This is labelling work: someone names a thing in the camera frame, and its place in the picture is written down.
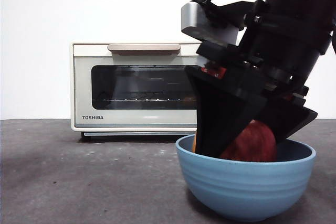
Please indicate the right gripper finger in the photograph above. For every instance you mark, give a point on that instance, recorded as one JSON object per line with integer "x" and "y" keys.
{"x": 223, "y": 113}
{"x": 288, "y": 119}

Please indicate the red yellow apple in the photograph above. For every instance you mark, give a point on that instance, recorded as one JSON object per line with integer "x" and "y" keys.
{"x": 252, "y": 145}

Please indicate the blue ribbed bowl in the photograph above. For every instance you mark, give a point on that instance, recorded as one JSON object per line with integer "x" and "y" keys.
{"x": 244, "y": 190}

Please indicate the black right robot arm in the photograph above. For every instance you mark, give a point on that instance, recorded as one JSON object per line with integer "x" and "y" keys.
{"x": 294, "y": 30}

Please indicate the cream Toshiba toaster oven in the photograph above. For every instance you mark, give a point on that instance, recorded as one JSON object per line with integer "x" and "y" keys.
{"x": 71, "y": 90}

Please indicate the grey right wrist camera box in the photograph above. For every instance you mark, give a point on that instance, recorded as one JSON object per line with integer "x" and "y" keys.
{"x": 194, "y": 19}

